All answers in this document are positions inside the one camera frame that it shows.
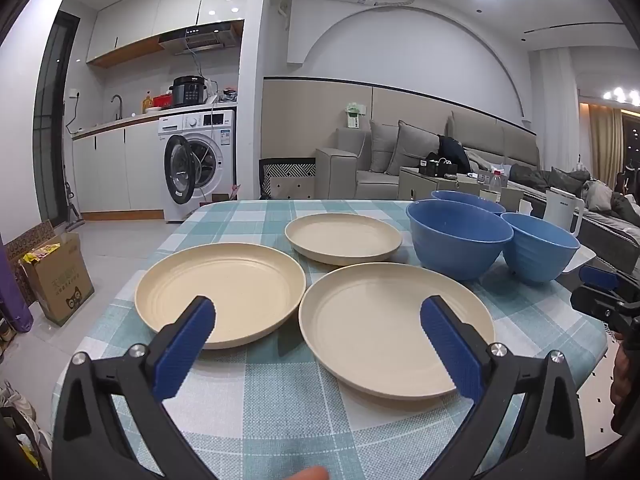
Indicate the brown cardboard box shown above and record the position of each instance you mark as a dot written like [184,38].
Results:
[60,285]

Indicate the grey sofa cushion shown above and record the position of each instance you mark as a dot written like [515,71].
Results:
[382,147]
[415,147]

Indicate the black patterned chair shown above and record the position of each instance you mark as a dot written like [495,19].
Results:
[287,177]

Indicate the grey bed with clothes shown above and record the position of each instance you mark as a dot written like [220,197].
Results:
[605,210]

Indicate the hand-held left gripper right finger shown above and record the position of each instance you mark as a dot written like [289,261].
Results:
[450,345]

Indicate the white wall cabinets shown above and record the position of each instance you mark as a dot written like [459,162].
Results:
[150,15]

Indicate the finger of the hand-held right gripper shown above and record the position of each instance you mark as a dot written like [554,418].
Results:
[597,302]
[600,276]

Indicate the white washing machine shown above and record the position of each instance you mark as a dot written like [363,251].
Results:
[205,160]

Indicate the dark jacket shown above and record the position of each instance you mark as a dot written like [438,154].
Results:
[452,152]

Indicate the upright vacuum cleaner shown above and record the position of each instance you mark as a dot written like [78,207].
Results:
[70,200]

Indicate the black box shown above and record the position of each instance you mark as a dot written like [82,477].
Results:
[437,167]

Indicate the person's right hand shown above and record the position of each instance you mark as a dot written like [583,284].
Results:
[620,385]

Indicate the person's left hand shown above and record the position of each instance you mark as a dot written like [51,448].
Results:
[309,474]

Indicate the grey sofa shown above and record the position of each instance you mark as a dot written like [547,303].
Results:
[345,170]

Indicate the yellow bottle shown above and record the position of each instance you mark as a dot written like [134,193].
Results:
[147,104]

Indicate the black pressure cooker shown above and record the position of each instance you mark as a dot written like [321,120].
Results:
[187,92]

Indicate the steel range hood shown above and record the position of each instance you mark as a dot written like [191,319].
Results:
[200,40]

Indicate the cream plate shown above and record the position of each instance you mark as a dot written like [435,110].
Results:
[340,237]
[220,285]
[370,325]

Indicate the beige curtain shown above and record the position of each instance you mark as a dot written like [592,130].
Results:
[605,145]

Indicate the patterned flat cardboard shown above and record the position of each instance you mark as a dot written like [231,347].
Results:
[30,240]

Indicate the large blue bowl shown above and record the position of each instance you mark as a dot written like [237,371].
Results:
[460,255]

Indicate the clear plastic bottle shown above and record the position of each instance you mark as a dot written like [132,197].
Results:
[494,184]

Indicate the purple bag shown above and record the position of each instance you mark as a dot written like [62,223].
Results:
[15,295]

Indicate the white sneakers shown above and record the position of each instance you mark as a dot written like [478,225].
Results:
[15,405]

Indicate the dark sliding door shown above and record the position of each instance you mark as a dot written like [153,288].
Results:
[52,125]

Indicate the small ribbed blue bowl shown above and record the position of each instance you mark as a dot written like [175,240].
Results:
[540,260]

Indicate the grey side cabinet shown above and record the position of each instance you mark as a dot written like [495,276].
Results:
[415,185]

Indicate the white base cabinets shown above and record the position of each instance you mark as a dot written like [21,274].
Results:
[115,170]

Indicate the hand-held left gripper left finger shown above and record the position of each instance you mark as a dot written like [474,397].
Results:
[185,350]

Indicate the steel kitchen faucet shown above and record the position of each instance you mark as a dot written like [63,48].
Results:
[118,105]

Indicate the white electric kettle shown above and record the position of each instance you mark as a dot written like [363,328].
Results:
[560,210]

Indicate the teal checked tablecloth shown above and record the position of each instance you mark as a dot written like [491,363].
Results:
[280,410]

